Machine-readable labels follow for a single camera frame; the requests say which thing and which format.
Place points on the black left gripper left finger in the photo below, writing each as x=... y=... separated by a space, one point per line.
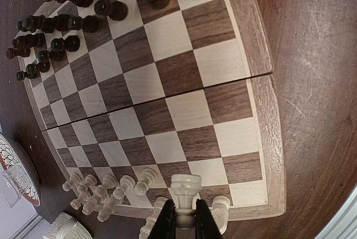
x=165 y=226

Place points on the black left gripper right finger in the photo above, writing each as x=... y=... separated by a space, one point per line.
x=205 y=226

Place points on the white chess queen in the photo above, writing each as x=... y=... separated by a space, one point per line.
x=220 y=212

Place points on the white chess bishop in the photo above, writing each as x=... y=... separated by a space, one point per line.
x=108 y=209
x=185 y=187

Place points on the white chess rook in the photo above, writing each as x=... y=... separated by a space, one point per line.
x=80 y=200

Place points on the wooden chess board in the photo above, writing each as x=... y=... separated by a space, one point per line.
x=187 y=89

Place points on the dark chess pieces row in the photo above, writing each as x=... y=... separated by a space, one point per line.
x=35 y=28

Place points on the cream ceramic mug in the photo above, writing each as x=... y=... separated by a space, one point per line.
x=66 y=226

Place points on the clear drinking glass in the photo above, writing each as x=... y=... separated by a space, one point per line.
x=14 y=182

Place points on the patterned brown rim plate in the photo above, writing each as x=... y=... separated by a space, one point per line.
x=13 y=154

